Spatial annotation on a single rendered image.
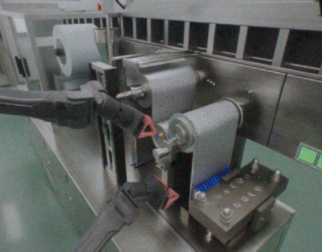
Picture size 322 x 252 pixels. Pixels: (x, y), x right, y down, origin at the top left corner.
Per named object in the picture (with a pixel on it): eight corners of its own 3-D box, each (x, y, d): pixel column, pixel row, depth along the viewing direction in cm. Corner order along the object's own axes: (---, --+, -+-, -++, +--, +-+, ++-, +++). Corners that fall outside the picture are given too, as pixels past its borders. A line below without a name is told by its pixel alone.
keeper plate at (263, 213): (249, 229, 86) (255, 208, 81) (264, 216, 91) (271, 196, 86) (256, 234, 84) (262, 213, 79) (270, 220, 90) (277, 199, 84)
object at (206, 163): (189, 192, 89) (193, 152, 80) (228, 168, 101) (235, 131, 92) (191, 193, 88) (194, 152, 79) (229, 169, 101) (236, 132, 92)
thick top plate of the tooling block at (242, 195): (188, 212, 85) (189, 200, 82) (251, 170, 107) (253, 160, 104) (224, 244, 74) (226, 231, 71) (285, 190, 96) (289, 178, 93)
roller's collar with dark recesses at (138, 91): (125, 99, 95) (124, 84, 92) (137, 96, 98) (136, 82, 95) (133, 104, 91) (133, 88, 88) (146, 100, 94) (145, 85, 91)
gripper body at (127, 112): (136, 136, 63) (115, 127, 58) (117, 124, 70) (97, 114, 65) (147, 115, 63) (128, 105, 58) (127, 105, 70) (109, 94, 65)
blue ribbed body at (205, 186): (192, 193, 89) (193, 186, 87) (227, 171, 100) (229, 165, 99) (199, 198, 86) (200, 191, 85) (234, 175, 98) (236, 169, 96)
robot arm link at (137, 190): (133, 196, 63) (127, 178, 66) (118, 207, 66) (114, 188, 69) (151, 196, 67) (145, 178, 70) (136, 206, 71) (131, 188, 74)
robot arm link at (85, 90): (70, 130, 56) (68, 99, 51) (60, 107, 64) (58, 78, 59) (116, 123, 62) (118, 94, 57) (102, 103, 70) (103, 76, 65)
